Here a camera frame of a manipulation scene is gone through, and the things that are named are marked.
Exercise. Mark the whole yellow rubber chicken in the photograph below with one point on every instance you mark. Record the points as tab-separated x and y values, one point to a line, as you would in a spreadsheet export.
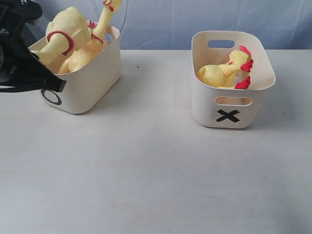
68	31

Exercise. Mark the yellow rubber chicken head part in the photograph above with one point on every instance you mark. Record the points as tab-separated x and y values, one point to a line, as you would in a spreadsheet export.
242	57

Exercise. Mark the headless yellow rubber chicken body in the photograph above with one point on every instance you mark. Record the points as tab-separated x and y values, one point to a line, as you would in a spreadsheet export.
217	75

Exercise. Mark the white bin marked O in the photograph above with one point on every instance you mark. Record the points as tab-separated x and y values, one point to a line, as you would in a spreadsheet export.
86	86

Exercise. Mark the white bin marked X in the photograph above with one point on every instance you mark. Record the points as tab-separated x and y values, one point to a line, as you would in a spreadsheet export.
229	108

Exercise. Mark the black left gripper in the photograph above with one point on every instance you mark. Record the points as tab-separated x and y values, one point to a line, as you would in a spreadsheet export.
20	68

